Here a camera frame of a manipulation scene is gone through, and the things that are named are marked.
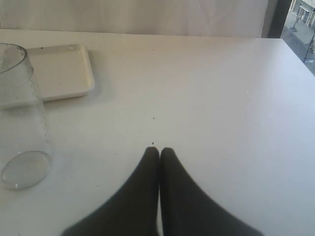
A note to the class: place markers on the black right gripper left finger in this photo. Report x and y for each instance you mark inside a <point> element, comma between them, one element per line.
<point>132,210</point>

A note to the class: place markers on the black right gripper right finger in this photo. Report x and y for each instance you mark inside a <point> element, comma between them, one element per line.
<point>187,210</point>

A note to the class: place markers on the clear graduated shaker cup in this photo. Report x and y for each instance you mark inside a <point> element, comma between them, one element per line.
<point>25,153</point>

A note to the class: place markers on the white rectangular tray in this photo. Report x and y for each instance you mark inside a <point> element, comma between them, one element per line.
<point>61,71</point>

